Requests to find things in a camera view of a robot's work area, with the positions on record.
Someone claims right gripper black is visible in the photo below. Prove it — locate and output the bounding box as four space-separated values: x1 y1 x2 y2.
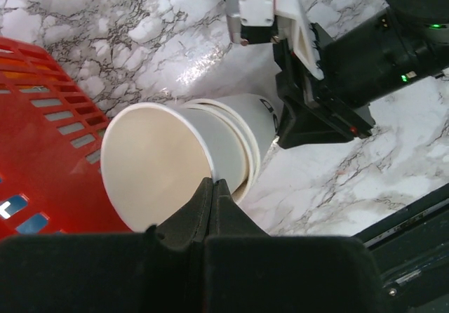
273 21 375 149

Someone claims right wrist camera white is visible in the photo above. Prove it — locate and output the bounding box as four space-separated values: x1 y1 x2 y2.
225 0 324 80

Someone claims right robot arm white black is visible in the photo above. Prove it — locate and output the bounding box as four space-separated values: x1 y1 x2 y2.
273 0 448 149

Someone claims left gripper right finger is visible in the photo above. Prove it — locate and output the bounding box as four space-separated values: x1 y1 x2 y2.
206 178 269 243

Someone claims white paper cup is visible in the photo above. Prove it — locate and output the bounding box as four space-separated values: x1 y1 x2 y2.
100 102 251 232

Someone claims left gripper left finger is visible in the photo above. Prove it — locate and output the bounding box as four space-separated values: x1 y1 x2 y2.
147 178 214 250

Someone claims red plastic basket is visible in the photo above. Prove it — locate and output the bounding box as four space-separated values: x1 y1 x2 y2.
1 37 128 237

